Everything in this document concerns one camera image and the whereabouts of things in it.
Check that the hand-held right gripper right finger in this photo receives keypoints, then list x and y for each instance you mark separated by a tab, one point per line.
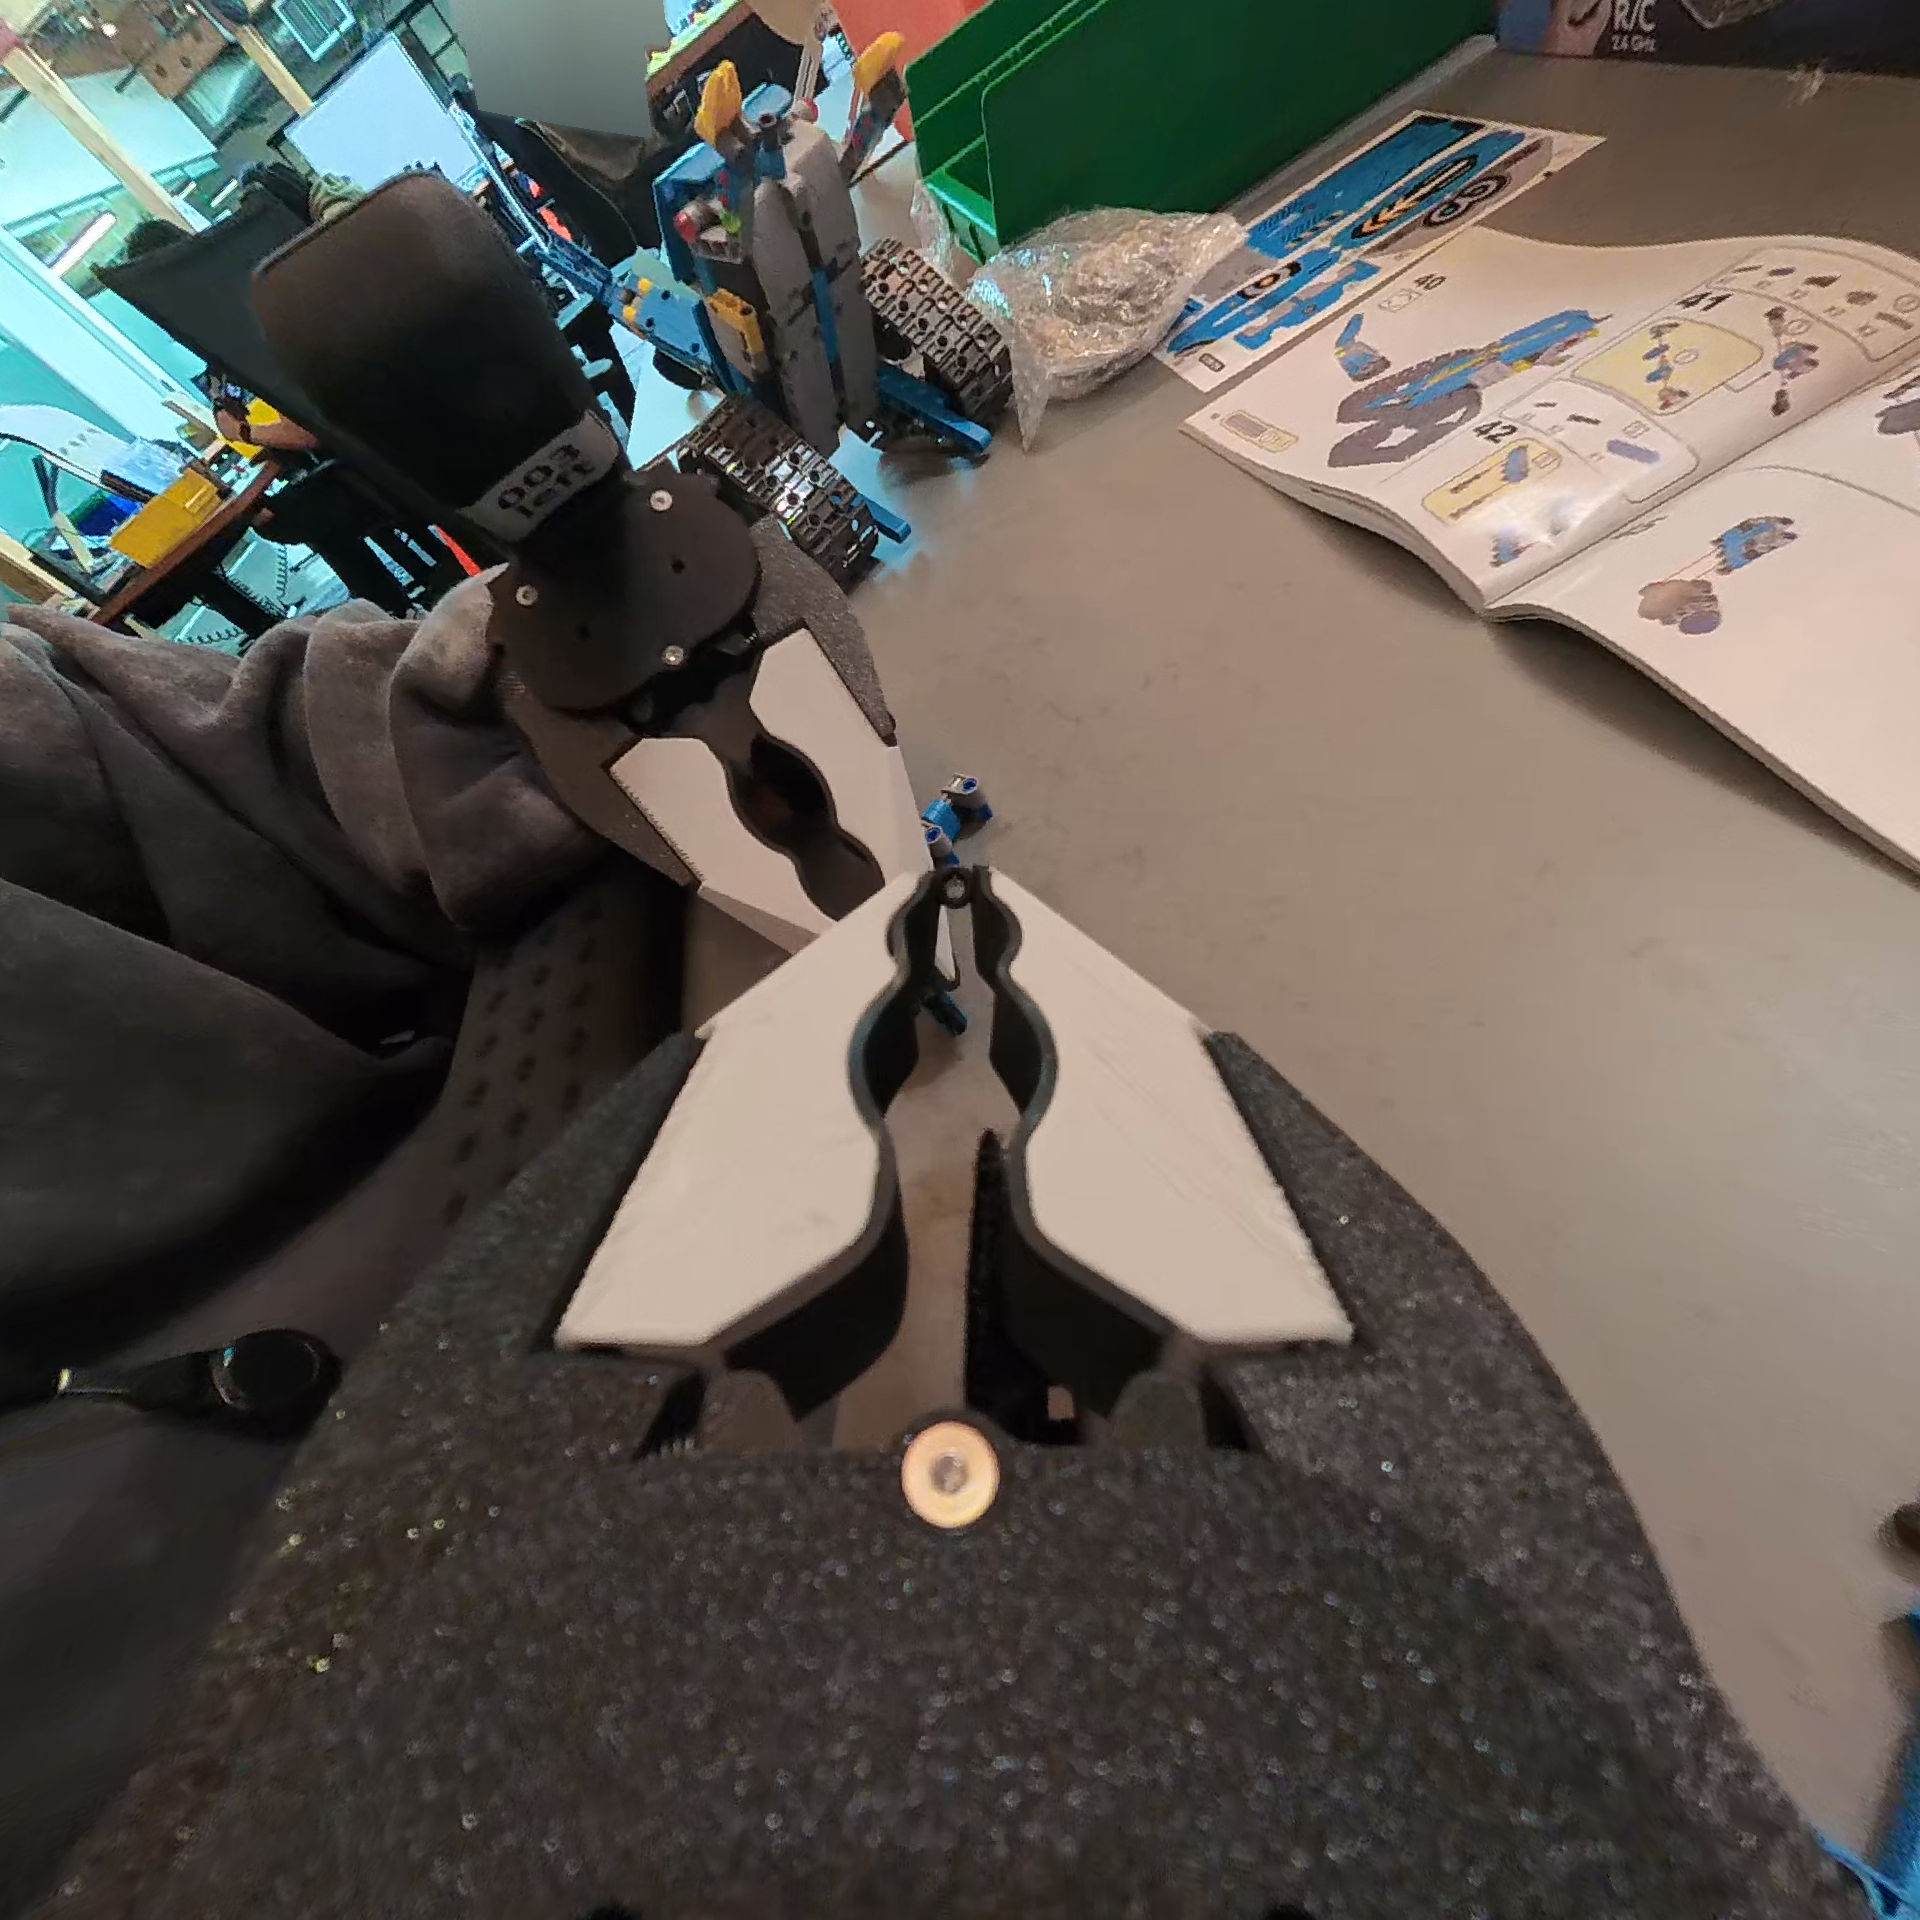
1185	1186

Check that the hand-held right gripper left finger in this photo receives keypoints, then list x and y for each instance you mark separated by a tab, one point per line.
734	1186

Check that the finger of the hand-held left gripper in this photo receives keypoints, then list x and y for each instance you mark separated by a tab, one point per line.
856	751
674	811

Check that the grey blue brick assembly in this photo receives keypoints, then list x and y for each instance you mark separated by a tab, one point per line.
960	811

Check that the light blue short beam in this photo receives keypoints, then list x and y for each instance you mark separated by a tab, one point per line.
948	1021

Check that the pile of building brick pieces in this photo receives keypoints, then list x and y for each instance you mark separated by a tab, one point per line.
1874	1869

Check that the person's left forearm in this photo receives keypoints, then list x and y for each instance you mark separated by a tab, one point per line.
300	751

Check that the grey desk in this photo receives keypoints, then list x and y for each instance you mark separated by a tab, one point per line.
1348	901

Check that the white board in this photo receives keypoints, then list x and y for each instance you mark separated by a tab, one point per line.
374	114

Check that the yellow box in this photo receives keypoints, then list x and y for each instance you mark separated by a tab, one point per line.
165	514

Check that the blue tracked toy vehicle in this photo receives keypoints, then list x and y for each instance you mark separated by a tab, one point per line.
795	270

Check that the black round object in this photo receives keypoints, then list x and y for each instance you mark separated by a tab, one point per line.
277	1372

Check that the clear plastic bag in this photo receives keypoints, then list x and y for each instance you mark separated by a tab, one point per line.
1094	284

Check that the orange plastic bin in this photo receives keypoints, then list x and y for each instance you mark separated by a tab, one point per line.
878	20

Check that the person's dark clothing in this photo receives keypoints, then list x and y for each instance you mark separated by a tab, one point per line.
148	1126

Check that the sticker sheet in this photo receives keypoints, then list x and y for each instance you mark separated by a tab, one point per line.
1306	224

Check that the green plastic bin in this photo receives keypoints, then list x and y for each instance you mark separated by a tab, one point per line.
1201	106

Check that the instruction booklet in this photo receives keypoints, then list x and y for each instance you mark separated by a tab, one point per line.
1723	676

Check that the toy kit box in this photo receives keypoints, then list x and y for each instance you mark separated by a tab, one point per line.
1723	30

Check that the clear plastic scrap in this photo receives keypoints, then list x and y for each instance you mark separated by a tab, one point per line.
1809	84

